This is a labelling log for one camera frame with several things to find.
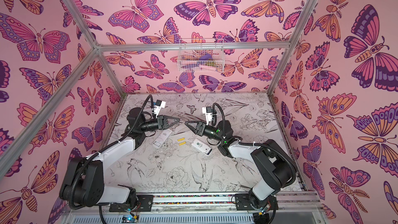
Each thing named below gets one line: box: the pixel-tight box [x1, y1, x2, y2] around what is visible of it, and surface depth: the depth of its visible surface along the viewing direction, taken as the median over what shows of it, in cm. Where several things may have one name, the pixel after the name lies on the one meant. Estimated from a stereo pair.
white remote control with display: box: [191, 138, 213, 157], surface depth 93 cm
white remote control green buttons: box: [152, 128, 173, 148], surface depth 97 cm
